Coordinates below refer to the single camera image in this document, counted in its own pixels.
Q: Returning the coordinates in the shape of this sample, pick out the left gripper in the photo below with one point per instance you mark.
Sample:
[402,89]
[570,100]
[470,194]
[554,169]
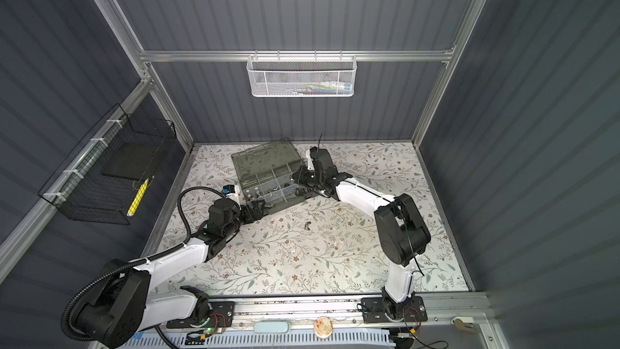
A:
[252,211]

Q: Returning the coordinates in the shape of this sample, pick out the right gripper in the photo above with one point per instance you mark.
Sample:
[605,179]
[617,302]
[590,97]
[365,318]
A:
[305,176]

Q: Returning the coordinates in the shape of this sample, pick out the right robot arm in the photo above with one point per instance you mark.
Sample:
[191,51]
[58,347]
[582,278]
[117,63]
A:
[403,233]

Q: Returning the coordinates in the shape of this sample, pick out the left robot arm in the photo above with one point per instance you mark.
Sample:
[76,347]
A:
[118,304]

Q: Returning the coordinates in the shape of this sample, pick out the grey compartment organizer box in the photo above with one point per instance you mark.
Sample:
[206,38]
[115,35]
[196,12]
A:
[265,173]

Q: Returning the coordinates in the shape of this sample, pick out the floral table mat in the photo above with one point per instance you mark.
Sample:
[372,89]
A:
[341,252]

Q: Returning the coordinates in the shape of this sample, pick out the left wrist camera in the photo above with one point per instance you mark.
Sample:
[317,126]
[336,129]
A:
[231,192]

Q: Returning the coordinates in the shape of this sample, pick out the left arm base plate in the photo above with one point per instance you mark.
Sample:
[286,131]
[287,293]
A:
[215,315]

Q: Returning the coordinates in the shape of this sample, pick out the white wire mesh basket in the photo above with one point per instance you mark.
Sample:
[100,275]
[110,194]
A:
[302,78]

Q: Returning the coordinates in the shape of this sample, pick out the black wire basket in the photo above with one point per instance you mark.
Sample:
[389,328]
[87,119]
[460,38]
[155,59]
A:
[99,183]

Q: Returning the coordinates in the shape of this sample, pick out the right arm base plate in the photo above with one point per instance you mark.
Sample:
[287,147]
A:
[384,310]

